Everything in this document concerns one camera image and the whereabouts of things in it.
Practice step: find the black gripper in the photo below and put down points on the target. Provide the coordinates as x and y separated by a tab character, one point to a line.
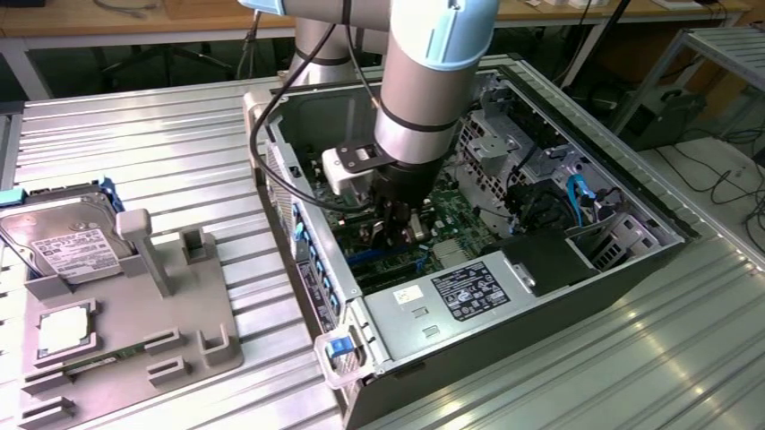
409	186

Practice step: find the graphics card with metal bracket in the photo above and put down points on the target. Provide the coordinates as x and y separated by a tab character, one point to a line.
418	228

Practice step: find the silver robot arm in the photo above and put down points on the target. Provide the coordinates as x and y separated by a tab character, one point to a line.
418	89

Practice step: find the green motherboard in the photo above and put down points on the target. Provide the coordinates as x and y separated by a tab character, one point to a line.
460	201

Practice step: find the silver chipset heatsink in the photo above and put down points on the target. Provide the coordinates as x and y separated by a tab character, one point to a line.
453	251

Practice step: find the metal disk bay cage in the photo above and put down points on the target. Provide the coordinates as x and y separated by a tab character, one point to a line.
496	148

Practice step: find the blue expansion slot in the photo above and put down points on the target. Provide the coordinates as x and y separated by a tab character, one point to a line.
365	260

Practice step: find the blue card retention clips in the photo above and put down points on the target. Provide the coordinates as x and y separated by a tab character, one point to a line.
318	269

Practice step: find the black plastic air shroud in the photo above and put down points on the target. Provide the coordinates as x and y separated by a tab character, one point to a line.
544	264

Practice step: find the grey power supply unit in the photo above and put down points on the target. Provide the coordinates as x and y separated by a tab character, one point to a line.
418	327

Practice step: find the blue case release latch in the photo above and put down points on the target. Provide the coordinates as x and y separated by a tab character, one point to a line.
338	348

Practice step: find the open PC case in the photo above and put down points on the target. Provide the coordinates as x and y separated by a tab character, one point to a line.
539	336

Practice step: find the black equipment box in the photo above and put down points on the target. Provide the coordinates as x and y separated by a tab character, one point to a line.
669	116

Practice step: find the black stand legs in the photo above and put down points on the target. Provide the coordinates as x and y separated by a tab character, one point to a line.
179	54

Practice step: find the grey plastic parts rack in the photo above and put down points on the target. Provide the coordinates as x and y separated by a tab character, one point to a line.
155	322

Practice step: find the hard disk with blue carrier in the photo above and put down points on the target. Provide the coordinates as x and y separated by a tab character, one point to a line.
66	237

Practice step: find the metal slat table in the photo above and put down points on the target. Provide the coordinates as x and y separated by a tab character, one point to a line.
735	49

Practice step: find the green RAM stick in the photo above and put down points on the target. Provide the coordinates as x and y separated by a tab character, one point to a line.
107	358

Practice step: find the silver CPU chip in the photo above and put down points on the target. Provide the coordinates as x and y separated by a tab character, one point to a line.
63	329

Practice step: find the wooden desk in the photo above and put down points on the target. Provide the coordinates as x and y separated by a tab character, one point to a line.
71	22

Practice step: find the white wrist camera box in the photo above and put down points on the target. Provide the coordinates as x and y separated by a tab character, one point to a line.
344	179

